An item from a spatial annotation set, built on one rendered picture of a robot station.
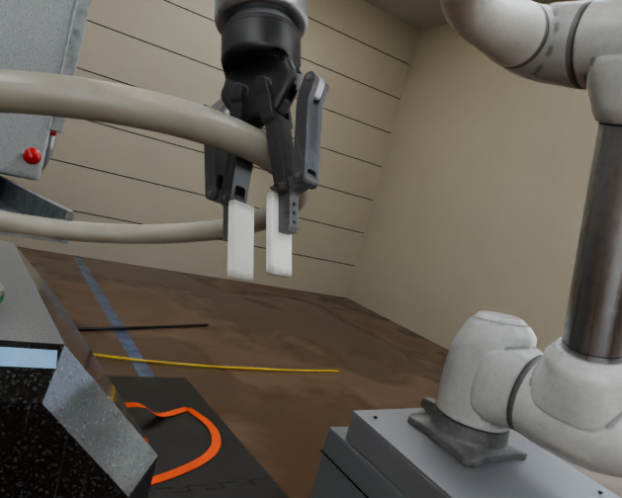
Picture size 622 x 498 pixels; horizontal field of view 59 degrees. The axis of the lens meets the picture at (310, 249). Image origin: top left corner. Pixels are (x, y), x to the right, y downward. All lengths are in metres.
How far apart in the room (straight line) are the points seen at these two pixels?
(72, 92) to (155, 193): 6.29
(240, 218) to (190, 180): 6.32
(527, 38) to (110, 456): 1.09
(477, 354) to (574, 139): 5.10
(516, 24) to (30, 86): 0.66
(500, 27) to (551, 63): 0.12
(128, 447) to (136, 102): 0.98
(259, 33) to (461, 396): 0.82
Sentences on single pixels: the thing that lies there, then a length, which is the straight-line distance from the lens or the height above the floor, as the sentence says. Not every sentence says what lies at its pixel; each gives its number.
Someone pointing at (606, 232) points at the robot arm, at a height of 1.33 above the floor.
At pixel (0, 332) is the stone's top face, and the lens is 1.24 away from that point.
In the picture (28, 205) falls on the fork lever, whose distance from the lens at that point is 1.06.
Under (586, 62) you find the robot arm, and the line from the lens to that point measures 0.93.
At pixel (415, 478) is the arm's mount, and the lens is 1.07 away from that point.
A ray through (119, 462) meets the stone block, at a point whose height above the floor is 0.64.
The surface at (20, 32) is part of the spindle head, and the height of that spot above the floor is 1.43.
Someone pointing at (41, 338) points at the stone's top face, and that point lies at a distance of 1.23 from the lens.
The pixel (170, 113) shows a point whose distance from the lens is 0.44.
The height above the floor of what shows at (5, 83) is 1.29.
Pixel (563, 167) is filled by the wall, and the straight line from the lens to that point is 6.07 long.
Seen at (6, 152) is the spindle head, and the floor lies 1.21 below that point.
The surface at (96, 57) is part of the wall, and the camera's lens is 6.58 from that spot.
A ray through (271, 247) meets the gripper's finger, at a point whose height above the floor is 1.22.
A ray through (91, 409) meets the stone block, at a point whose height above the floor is 0.74.
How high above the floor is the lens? 1.27
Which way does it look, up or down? 5 degrees down
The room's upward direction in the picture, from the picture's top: 15 degrees clockwise
